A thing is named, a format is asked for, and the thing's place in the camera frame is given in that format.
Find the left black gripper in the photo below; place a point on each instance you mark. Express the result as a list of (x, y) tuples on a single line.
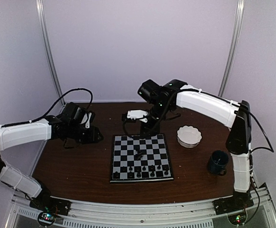
[(93, 137)]

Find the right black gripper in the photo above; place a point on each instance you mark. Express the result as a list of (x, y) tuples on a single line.
[(152, 130)]

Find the black grey chessboard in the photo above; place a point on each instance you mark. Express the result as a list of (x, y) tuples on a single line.
[(155, 152)]

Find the black chess king piece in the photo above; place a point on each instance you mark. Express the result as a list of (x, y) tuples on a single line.
[(138, 174)]

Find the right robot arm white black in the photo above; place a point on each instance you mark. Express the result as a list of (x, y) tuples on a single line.
[(235, 116)]

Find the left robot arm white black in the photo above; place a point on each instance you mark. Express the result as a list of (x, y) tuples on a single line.
[(74, 122)]

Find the white scalloped bowl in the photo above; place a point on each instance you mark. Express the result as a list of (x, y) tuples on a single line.
[(188, 136)]

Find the dark blue mug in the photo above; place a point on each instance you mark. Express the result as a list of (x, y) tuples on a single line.
[(217, 163)]

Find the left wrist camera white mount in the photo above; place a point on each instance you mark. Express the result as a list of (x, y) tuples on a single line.
[(88, 119)]

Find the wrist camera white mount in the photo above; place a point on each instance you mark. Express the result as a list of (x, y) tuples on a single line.
[(133, 115), (88, 119)]

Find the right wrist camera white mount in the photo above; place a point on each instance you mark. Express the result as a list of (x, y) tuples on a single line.
[(133, 115)]

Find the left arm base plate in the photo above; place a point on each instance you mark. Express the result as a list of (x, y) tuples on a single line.
[(54, 206)]

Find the aluminium front rail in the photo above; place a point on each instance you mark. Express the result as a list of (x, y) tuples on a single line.
[(195, 214)]

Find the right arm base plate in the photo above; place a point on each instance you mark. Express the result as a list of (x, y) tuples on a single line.
[(231, 204)]

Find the left aluminium frame post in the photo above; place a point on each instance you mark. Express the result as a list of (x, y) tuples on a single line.
[(49, 55)]

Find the aluminium frame post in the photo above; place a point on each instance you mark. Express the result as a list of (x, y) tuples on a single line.
[(49, 55), (233, 45)]

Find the right aluminium frame post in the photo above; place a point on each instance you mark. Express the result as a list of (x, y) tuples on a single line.
[(233, 45)]

